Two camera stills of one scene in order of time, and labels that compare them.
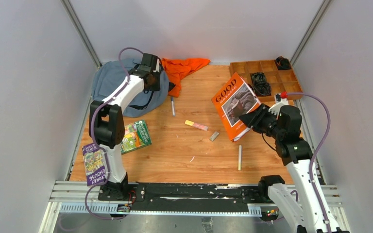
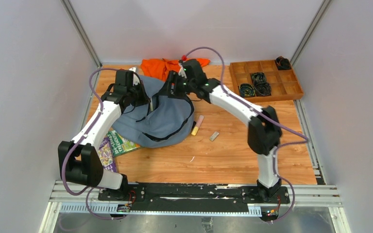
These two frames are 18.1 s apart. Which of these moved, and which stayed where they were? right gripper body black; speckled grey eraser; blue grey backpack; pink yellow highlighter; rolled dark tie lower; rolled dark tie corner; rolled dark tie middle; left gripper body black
Moved: pink yellow highlighter; left gripper body black; blue grey backpack; right gripper body black
Stayed: speckled grey eraser; rolled dark tie corner; rolled dark tie middle; rolled dark tie lower
